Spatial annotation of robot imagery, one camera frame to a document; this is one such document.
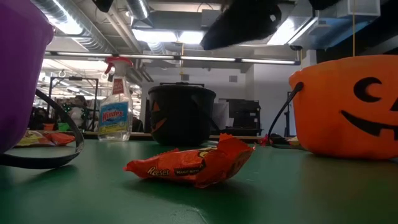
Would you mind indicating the green felt table mat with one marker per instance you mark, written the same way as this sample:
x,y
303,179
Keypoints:
x,y
109,199

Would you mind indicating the purple plastic bucket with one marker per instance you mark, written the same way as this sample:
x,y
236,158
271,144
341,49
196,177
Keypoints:
x,y
18,77

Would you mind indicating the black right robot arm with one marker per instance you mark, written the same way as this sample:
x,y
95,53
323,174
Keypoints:
x,y
325,3

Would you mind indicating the grey ceiling box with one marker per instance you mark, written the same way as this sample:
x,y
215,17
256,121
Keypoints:
x,y
206,18

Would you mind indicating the orange pumpkin face bucket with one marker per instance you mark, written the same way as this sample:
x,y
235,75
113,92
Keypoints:
x,y
326,124

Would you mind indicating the Windex spray bottle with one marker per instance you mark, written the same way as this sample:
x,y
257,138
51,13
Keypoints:
x,y
113,119

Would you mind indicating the thin yellow hanging rod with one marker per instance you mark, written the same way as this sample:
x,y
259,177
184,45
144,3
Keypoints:
x,y
354,37

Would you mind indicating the silver ribbed air duct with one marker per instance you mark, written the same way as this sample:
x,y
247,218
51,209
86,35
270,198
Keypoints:
x,y
90,42

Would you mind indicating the black cabinet box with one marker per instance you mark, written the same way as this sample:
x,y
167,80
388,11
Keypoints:
x,y
245,112

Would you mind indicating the yellow Sour Patch candy pack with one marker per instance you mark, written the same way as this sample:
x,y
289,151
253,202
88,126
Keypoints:
x,y
32,140
293,141

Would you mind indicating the red Kit Kat candy pack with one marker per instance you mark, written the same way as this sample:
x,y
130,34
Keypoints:
x,y
264,140

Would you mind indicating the person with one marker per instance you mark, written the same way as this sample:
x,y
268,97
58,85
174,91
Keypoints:
x,y
77,113

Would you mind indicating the large metal air duct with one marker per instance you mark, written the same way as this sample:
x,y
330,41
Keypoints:
x,y
326,28

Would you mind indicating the long linear ceiling lamp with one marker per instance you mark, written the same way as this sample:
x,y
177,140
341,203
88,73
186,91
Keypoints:
x,y
205,58

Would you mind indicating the black rectangular frame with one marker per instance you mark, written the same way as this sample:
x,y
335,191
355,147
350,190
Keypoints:
x,y
183,83

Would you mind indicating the black plastic bucket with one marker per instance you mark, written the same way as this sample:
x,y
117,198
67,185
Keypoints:
x,y
180,118

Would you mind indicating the orange Reese's candy pack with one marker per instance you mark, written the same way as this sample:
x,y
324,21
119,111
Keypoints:
x,y
62,138
192,165

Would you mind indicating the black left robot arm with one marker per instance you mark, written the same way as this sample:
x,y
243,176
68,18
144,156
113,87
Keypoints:
x,y
103,4

